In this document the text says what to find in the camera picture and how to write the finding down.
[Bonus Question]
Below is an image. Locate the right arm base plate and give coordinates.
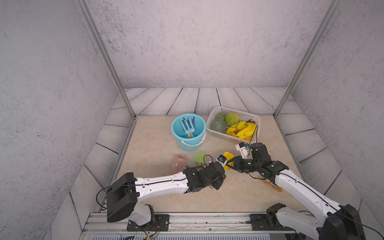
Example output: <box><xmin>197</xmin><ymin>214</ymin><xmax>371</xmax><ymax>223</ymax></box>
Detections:
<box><xmin>250</xmin><ymin>214</ymin><xmax>292</xmax><ymax>231</ymax></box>

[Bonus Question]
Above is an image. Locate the netted green melon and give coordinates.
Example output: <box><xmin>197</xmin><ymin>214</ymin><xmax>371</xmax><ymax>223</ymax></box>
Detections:
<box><xmin>210</xmin><ymin>118</ymin><xmax>228</xmax><ymax>134</ymax></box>

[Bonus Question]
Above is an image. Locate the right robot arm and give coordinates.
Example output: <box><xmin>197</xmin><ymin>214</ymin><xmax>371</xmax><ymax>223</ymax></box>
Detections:
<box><xmin>226</xmin><ymin>143</ymin><xmax>366</xmax><ymax>240</ymax></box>

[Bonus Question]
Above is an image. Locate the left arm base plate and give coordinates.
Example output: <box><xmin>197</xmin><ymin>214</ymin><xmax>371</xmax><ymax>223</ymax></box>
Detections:
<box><xmin>127</xmin><ymin>214</ymin><xmax>170</xmax><ymax>232</ymax></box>

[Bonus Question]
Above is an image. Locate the pink spray bottle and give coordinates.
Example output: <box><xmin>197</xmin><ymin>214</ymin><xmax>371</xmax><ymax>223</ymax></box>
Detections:
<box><xmin>171</xmin><ymin>155</ymin><xmax>187</xmax><ymax>175</ymax></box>

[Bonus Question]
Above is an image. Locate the metal frame post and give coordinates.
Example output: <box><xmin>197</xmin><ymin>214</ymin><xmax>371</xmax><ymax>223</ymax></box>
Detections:
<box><xmin>75</xmin><ymin>0</ymin><xmax>136</xmax><ymax>119</ymax></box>
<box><xmin>273</xmin><ymin>0</ymin><xmax>341</xmax><ymax>119</ymax></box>

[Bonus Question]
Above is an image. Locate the light blue plastic bucket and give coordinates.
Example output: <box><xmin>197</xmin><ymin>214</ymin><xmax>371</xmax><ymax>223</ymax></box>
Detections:
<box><xmin>171</xmin><ymin>114</ymin><xmax>207</xmax><ymax>152</ymax></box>

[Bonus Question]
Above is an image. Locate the green trowel wooden handle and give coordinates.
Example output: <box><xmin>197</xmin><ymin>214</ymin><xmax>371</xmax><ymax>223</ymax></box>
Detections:
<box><xmin>194</xmin><ymin>151</ymin><xmax>206</xmax><ymax>165</ymax></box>

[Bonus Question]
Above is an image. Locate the front aluminium rail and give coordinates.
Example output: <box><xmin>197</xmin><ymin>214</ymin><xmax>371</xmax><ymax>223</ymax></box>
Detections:
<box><xmin>79</xmin><ymin>211</ymin><xmax>301</xmax><ymax>240</ymax></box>

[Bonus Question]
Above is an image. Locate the white plastic basket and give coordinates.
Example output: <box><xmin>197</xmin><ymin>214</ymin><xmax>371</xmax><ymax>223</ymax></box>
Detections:
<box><xmin>207</xmin><ymin>106</ymin><xmax>261</xmax><ymax>143</ymax></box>

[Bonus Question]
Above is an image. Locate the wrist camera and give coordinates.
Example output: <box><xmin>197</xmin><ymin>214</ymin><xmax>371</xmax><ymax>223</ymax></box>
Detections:
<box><xmin>236</xmin><ymin>142</ymin><xmax>250</xmax><ymax>159</ymax></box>
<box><xmin>217</xmin><ymin>155</ymin><xmax>228</xmax><ymax>167</ymax></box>

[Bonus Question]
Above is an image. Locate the yellow shovel blue-tipped handle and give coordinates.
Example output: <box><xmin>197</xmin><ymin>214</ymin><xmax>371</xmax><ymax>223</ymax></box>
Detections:
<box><xmin>224</xmin><ymin>152</ymin><xmax>235</xmax><ymax>171</ymax></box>

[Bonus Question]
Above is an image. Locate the teal fork yellow handle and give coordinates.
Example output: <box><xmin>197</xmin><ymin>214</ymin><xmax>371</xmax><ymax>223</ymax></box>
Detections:
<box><xmin>182</xmin><ymin>117</ymin><xmax>195</xmax><ymax>130</ymax></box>

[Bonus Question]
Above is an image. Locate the smooth green fruit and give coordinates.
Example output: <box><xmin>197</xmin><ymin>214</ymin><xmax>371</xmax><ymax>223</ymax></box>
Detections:
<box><xmin>215</xmin><ymin>112</ymin><xmax>227</xmax><ymax>120</ymax></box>

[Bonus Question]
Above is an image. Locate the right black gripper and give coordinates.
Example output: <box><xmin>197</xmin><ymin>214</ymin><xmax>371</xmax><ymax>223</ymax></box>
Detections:
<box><xmin>226</xmin><ymin>155</ymin><xmax>261</xmax><ymax>174</ymax></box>

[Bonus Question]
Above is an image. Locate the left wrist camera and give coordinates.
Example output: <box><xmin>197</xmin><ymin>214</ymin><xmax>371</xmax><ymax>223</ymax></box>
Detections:
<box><xmin>217</xmin><ymin>155</ymin><xmax>228</xmax><ymax>167</ymax></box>

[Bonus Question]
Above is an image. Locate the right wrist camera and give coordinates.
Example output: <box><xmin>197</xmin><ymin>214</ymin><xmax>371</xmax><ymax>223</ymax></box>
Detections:
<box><xmin>236</xmin><ymin>142</ymin><xmax>250</xmax><ymax>159</ymax></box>

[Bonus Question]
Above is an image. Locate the orange seed packet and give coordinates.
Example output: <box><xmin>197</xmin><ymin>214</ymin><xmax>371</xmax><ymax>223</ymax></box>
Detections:
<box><xmin>260</xmin><ymin>177</ymin><xmax>283</xmax><ymax>193</ymax></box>

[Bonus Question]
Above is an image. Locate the light blue rake pale handle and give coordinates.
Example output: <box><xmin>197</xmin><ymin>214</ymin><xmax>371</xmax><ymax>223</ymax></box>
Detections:
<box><xmin>182</xmin><ymin>117</ymin><xmax>195</xmax><ymax>138</ymax></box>

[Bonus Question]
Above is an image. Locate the green cabbage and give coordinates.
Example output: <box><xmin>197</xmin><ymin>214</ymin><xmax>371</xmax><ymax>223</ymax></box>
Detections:
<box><xmin>225</xmin><ymin>112</ymin><xmax>240</xmax><ymax>126</ymax></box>

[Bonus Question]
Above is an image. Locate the right metal frame post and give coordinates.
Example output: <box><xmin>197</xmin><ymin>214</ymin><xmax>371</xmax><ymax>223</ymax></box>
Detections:
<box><xmin>273</xmin><ymin>0</ymin><xmax>341</xmax><ymax>119</ymax></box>

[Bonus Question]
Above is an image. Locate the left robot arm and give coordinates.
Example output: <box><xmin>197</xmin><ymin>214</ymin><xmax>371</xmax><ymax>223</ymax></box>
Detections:
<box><xmin>106</xmin><ymin>162</ymin><xmax>226</xmax><ymax>226</ymax></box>

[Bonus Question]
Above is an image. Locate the yellow banana bunch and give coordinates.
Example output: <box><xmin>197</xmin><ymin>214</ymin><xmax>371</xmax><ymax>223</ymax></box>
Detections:
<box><xmin>226</xmin><ymin>121</ymin><xmax>259</xmax><ymax>141</ymax></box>

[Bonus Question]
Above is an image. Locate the left metal frame post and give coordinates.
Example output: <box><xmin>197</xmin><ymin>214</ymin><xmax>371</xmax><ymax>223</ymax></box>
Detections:
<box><xmin>75</xmin><ymin>0</ymin><xmax>136</xmax><ymax>119</ymax></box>

